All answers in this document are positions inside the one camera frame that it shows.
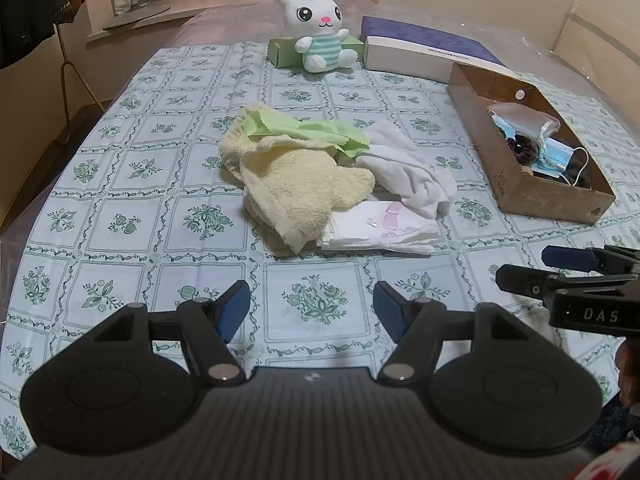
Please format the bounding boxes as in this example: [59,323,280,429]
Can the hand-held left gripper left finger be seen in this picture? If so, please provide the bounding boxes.
[95,280,251,387]

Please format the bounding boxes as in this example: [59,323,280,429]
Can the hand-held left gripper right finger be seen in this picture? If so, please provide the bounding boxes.
[374,281,528,386]

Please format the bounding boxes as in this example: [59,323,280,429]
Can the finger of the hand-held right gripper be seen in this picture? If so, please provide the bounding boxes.
[496,263,640,304]
[541,245,640,275]

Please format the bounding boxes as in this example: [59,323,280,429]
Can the brown cardboard box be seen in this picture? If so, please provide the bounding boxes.
[446,62,617,226]

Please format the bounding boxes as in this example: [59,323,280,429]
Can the white soft packet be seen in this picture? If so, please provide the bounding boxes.
[316,199,441,257]

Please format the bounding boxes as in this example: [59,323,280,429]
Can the blue face mask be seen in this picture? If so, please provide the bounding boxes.
[535,136,589,183]

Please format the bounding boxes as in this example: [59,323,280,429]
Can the brown hair scrunchie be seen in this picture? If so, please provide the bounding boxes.
[506,131,542,167]

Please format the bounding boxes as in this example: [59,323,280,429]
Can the cream fluffy towel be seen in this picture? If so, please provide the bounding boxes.
[218,102,376,256]

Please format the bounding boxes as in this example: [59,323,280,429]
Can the white cloth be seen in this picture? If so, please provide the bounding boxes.
[357,120,458,218]

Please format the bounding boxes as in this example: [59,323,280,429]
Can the clear plastic bag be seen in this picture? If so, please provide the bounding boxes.
[487,101,560,143]

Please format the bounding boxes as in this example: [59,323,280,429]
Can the light green cloth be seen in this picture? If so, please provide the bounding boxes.
[242,112,372,158]

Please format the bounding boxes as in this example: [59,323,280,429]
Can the person's right hand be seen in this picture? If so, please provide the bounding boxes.
[614,337,640,406]

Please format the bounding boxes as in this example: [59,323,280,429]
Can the green floral tablecloth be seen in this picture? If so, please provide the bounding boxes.
[0,42,640,461]

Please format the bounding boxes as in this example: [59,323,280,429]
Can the red white patterned clothing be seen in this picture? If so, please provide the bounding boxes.
[592,437,640,480]

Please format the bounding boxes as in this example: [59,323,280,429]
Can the plastic wrapped wooden headboard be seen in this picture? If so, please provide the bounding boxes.
[550,0,640,116]

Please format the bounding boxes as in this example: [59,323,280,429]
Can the purple and white box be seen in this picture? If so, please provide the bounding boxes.
[361,16,507,81]

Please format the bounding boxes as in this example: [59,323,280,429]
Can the green carton box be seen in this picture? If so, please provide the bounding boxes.
[266,35,368,68]

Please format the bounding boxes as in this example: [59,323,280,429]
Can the metal coat rack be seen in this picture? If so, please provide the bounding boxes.
[56,5,108,113]

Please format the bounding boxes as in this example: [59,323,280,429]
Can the plastic covered bed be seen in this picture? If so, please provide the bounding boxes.
[0,0,640,461]

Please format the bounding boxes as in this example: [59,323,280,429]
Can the white plush bunny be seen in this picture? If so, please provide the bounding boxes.
[274,0,362,73]

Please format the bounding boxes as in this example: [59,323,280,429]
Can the black puffer jacket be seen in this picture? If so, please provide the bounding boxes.
[0,0,83,68]

